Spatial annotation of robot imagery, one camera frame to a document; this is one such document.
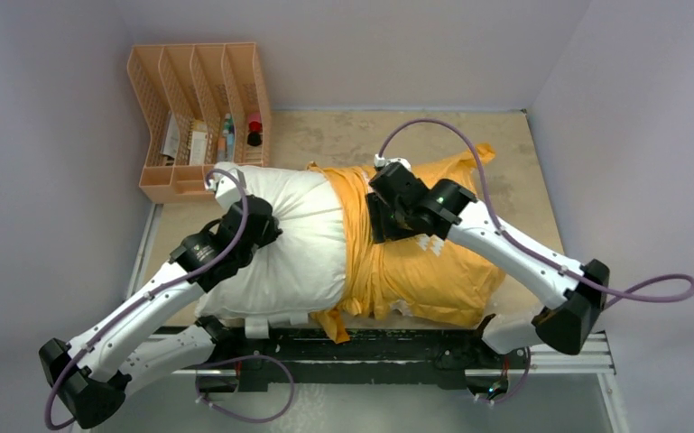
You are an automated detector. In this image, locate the white pillow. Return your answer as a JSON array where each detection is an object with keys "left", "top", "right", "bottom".
[{"left": 195, "top": 162, "right": 348, "bottom": 343}]

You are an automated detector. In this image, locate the orange Mickey Mouse pillowcase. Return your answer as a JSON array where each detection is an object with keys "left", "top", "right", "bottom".
[{"left": 307, "top": 163, "right": 505, "bottom": 344}]

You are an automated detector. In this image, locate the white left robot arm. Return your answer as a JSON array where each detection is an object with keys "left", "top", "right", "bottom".
[{"left": 38, "top": 195, "right": 282, "bottom": 430}]

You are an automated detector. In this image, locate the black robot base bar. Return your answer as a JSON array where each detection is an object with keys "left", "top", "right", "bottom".
[{"left": 191, "top": 317, "right": 531, "bottom": 399}]

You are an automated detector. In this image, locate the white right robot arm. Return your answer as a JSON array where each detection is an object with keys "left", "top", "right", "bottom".
[{"left": 369, "top": 158, "right": 609, "bottom": 367}]

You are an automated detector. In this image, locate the teal and orange tube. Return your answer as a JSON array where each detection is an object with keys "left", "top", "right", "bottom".
[{"left": 216, "top": 114, "right": 235, "bottom": 162}]

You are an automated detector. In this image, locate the red and black bottle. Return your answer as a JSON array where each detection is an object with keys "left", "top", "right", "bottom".
[{"left": 246, "top": 112, "right": 263, "bottom": 147}]

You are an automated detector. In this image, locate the beige paper card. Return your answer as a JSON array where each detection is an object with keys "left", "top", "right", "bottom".
[{"left": 189, "top": 119, "right": 208, "bottom": 165}]

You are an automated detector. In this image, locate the white paper booklet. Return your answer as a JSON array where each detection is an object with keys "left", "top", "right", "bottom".
[{"left": 161, "top": 113, "right": 180, "bottom": 160}]

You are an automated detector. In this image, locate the pink plastic file organizer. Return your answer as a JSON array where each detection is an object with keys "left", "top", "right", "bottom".
[{"left": 126, "top": 42, "right": 273, "bottom": 204}]

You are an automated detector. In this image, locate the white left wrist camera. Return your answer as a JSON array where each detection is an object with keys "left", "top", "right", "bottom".
[{"left": 205, "top": 167, "right": 247, "bottom": 210}]

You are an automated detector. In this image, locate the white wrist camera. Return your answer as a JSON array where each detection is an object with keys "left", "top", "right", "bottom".
[
  {"left": 374, "top": 153, "right": 412, "bottom": 172},
  {"left": 205, "top": 167, "right": 247, "bottom": 210}
]

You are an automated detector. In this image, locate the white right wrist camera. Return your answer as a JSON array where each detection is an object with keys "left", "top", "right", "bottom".
[{"left": 374, "top": 153, "right": 412, "bottom": 172}]

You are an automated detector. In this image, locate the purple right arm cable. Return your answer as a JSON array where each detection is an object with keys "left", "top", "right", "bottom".
[{"left": 377, "top": 118, "right": 694, "bottom": 307}]

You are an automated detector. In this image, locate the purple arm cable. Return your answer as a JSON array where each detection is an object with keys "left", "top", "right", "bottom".
[
  {"left": 377, "top": 118, "right": 694, "bottom": 307},
  {"left": 42, "top": 168, "right": 251, "bottom": 431}
]

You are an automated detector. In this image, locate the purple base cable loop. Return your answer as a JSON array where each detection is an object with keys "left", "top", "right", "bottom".
[{"left": 194, "top": 355, "right": 296, "bottom": 426}]

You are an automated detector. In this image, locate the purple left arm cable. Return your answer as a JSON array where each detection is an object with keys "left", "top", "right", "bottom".
[{"left": 42, "top": 168, "right": 251, "bottom": 431}]

